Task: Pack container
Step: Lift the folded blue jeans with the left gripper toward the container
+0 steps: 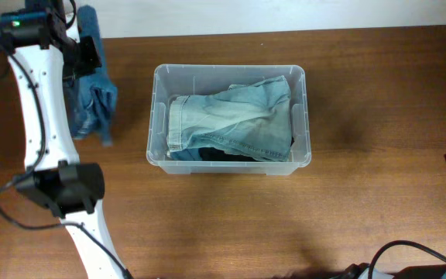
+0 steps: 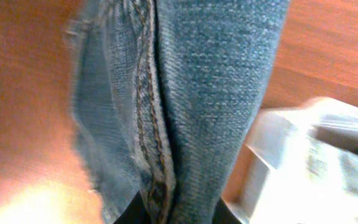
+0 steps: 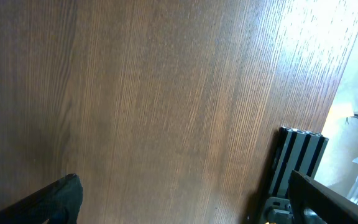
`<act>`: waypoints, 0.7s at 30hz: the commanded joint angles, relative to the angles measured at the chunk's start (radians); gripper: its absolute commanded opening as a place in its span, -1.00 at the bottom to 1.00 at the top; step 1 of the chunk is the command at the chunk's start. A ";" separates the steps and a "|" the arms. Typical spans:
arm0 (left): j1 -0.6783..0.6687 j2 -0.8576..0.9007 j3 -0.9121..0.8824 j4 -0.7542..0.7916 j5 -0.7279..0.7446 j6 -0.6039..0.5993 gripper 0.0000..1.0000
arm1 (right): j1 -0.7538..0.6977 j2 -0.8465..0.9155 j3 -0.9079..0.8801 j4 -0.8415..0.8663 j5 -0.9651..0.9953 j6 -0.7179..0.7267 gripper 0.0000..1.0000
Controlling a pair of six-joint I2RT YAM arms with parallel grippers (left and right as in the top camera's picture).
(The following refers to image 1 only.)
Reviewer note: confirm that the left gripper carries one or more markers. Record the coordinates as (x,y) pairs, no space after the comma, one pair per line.
(89,56)

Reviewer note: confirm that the dark blue jeans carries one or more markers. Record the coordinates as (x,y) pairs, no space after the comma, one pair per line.
(91,100)

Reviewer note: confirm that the clear plastic storage bin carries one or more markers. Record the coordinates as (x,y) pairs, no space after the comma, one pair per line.
(173,80)

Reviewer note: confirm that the teal blue shirt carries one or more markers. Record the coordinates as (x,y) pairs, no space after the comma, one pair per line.
(186,155)

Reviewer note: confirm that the dark navy garment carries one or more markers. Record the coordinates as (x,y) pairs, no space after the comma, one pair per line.
(253,147)

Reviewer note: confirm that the light blue jeans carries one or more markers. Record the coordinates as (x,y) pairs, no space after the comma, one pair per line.
(243,109)

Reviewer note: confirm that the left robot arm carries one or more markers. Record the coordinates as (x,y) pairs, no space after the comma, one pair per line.
(44,50)

